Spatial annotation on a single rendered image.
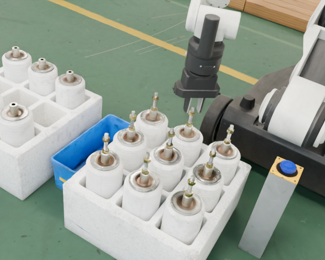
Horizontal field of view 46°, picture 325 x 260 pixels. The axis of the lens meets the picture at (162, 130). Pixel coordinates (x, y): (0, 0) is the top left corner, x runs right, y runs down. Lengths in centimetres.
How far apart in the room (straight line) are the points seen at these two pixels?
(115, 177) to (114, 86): 82
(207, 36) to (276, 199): 44
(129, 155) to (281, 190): 40
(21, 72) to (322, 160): 104
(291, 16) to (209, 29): 189
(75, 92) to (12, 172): 32
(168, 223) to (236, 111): 56
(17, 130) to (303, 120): 79
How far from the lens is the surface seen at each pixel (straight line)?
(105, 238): 108
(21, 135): 116
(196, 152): 112
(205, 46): 90
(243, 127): 134
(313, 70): 123
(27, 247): 115
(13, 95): 140
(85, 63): 191
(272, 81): 168
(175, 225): 93
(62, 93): 129
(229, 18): 92
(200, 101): 105
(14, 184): 123
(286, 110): 113
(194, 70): 96
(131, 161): 108
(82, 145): 131
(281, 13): 276
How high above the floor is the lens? 94
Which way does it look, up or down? 38 degrees down
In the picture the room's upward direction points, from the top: 9 degrees clockwise
